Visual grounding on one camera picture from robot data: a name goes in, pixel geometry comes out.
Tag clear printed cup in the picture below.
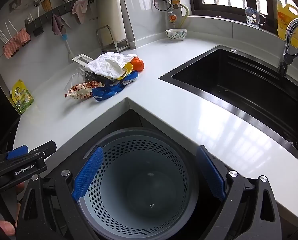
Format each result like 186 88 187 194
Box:
244 6 267 28

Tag white toothbrush package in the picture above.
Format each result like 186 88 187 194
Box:
72 54 94 68

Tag blue lanyard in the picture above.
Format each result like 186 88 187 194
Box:
92 70 139 102

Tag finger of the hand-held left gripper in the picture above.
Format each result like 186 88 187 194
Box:
29 141 57 159
0 145 29 167

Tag pink wavy sponge cloth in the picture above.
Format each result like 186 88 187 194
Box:
3 28 31 59

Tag yellow oil bottle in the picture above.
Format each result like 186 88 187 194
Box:
276 0 298 48

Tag blue and white bottle brush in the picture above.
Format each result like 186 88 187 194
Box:
61 34 75 59

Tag person's left hand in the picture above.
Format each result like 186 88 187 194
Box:
0 182 25 236

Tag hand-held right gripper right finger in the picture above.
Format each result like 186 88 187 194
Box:
196 145 283 240

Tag white cutting board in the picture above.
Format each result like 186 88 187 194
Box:
96 0 129 44

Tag clear plastic bag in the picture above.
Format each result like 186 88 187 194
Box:
65 64 97 90

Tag yellow gas hose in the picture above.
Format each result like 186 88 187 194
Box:
180 5 189 29

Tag pink hanging cloth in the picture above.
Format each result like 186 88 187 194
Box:
72 0 89 23

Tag chrome faucet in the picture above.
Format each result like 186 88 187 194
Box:
277 19 298 77

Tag white paper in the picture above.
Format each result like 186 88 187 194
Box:
85 52 137 78

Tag grey perforated plastic basket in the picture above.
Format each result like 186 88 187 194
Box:
75 127 216 240

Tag purple hanging cloth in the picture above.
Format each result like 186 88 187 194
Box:
51 14 67 36

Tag white patterned bowl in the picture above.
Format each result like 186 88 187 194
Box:
165 28 187 42

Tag black kitchen sink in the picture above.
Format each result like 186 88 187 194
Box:
159 45 298 153

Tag yellow plastic piece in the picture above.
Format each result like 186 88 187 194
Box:
119 61 134 80

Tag white plastic sticks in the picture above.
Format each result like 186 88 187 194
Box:
0 6 40 43

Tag red printed snack wrapper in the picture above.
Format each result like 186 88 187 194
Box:
65 81 106 101

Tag orange peel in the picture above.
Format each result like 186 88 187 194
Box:
130 57 145 71

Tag black wall hook rail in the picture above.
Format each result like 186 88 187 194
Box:
24 0 94 37

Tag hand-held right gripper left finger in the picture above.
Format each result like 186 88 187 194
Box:
15 146 104 240

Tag gas regulator with orange dial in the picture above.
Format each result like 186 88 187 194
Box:
168 1 183 29

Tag black cable loop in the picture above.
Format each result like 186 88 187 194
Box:
153 0 171 12

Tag green and yellow pouch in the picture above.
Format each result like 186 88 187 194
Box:
12 79 35 114

